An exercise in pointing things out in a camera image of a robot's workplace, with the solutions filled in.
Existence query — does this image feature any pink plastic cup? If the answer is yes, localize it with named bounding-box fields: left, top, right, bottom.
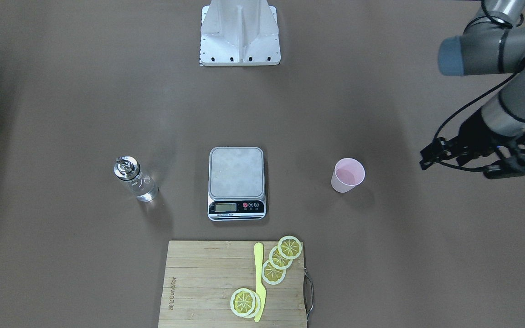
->
left=331, top=158, right=366, bottom=193

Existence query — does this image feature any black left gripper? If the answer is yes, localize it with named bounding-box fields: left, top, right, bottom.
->
left=419, top=109, right=525, bottom=179

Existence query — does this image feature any top lemon slice of pair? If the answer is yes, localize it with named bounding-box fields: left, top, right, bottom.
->
left=230, top=288, right=254, bottom=318

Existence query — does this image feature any digital kitchen scale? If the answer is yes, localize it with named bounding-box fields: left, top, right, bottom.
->
left=207, top=147, right=267, bottom=221

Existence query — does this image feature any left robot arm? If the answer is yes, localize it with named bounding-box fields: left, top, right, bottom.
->
left=419, top=0, right=525, bottom=179

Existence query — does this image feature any glass sauce bottle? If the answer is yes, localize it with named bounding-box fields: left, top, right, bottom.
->
left=113, top=156, right=159, bottom=203

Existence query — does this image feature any lemon slice in row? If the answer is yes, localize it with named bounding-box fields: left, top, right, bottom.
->
left=262, top=260, right=286, bottom=285
left=268, top=246, right=293, bottom=270

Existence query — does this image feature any lower lemon slice of pair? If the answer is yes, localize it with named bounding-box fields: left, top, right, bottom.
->
left=245, top=292, right=261, bottom=319

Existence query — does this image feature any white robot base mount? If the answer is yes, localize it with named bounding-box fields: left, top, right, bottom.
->
left=199, top=0, right=282, bottom=67

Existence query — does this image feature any lemon slice of pair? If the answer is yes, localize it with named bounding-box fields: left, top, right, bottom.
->
left=245, top=292, right=261, bottom=319
left=230, top=288, right=254, bottom=318

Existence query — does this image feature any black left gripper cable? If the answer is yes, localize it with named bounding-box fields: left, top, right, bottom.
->
left=433, top=0, right=525, bottom=173

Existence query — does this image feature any wooden cutting board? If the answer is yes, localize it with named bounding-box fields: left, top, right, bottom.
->
left=158, top=241, right=313, bottom=328

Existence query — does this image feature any lemon slice near handle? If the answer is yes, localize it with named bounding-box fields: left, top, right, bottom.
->
left=278, top=235, right=304, bottom=260

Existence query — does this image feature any yellow plastic knife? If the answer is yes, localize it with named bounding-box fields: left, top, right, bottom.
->
left=254, top=241, right=267, bottom=323

